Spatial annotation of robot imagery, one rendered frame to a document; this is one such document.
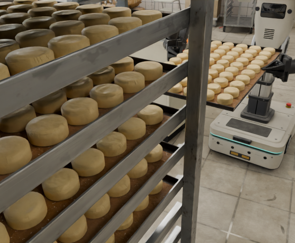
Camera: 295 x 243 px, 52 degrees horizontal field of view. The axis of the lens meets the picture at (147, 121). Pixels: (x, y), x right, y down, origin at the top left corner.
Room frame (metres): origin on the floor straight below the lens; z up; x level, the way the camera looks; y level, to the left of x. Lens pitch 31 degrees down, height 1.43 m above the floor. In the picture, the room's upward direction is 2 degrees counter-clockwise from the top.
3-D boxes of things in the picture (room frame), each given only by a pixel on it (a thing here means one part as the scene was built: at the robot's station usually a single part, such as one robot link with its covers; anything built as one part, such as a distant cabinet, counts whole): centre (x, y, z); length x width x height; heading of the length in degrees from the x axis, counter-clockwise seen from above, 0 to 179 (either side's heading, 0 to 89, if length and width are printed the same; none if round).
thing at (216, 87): (0.96, -0.23, 0.98); 0.05 x 0.05 x 0.02
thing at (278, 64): (1.13, -0.50, 0.97); 0.09 x 0.07 x 0.07; 100
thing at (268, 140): (1.98, -0.84, 0.24); 0.68 x 0.53 x 0.41; 145
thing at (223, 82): (1.00, -0.27, 0.98); 0.05 x 0.05 x 0.02
